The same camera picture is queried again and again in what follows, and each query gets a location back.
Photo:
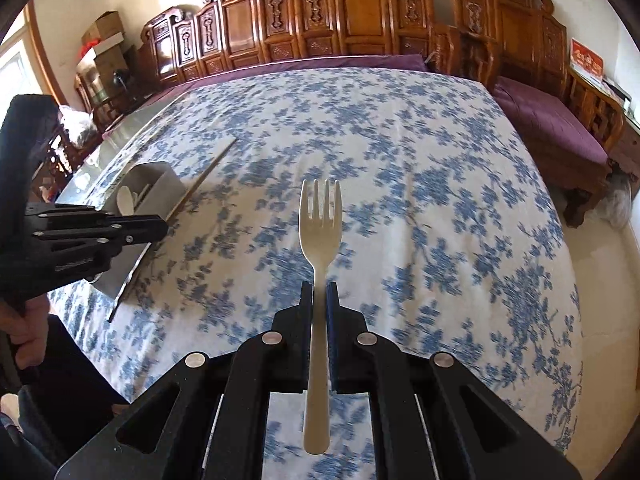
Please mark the person's dark clothing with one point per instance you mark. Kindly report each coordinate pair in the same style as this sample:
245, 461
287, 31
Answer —
70, 385

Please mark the white plastic spoon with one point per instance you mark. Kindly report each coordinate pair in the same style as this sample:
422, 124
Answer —
125, 200

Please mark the white plastic bag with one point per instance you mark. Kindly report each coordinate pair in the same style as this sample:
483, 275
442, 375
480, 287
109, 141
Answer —
80, 127

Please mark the clear plastic bag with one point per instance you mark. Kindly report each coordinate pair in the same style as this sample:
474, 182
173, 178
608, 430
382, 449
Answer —
612, 205

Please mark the blue floral tablecloth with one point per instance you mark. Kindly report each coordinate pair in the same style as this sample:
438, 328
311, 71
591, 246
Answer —
400, 135

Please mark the cardboard box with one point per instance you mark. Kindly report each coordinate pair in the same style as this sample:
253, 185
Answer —
102, 25

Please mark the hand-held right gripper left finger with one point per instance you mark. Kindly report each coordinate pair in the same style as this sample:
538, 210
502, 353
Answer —
299, 345

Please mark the white plastic fork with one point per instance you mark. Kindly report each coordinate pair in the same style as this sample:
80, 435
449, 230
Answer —
320, 240

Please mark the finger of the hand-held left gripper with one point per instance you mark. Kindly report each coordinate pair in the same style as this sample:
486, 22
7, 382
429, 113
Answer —
100, 220
85, 260

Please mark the person's left hand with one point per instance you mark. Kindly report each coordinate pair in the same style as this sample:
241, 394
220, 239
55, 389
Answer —
30, 340

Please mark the dark wooden chair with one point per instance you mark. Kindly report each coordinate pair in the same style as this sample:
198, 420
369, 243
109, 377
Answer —
57, 160

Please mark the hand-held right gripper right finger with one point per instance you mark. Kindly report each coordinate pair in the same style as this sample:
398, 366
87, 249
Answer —
333, 320

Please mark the wooden side cabinet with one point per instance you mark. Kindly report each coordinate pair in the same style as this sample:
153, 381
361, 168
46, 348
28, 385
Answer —
627, 150

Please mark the thick purple seat cushion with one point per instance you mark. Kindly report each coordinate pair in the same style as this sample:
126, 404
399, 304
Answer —
550, 120

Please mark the long purple seat cushion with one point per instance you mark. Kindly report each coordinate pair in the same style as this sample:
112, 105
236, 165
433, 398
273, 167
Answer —
390, 62

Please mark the carved wooden long sofa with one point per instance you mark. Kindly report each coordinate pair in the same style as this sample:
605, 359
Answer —
365, 5

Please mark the metal utensil holder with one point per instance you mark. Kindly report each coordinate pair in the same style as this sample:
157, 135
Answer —
155, 185

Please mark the brown wooden chopstick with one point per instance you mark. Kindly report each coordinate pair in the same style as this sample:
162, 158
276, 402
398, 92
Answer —
205, 177

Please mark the carved wooden side sofa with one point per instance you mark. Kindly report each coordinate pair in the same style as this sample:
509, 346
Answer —
520, 25

